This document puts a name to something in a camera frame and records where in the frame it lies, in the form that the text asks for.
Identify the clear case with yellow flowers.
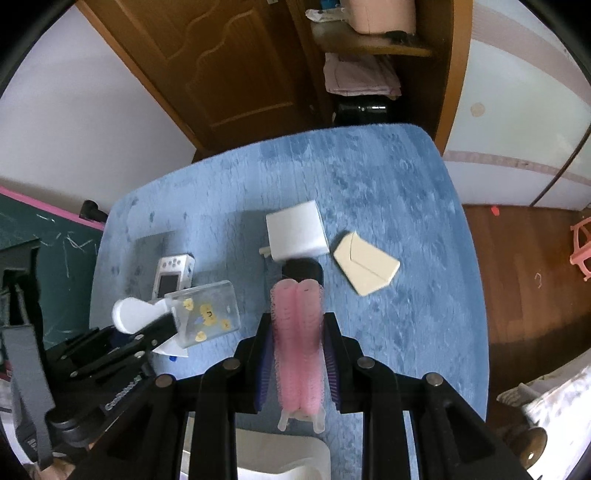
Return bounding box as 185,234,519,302
164,280,240,348

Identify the white plastic scoop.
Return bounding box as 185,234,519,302
111,297,170,334

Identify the black power adapter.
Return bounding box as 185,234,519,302
281,258,324,286

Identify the white plastic storage bin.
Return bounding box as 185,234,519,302
184,426,333,480

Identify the beige envelope-shaped pouch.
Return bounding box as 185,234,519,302
334,232,401,296

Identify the white rectangular box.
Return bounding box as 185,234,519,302
259,200,329,262

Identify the blue fuzzy table mat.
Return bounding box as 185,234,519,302
88,123,491,480

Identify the white checkered bedding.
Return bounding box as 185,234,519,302
497,363,591,479

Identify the pink plastic stool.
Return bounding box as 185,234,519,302
569,217,591,281

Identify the wooden door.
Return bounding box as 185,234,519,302
76,1,331,160

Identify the folded pink cloth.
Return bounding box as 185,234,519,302
324,53,402,97

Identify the pink box on shelf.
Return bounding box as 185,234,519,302
342,0,416,35

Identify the small white toy camera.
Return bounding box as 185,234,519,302
152,254,195,300

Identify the green chalkboard with pink frame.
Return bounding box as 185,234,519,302
1,187,104,349

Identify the wooden bed post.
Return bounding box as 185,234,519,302
503,425,548,469

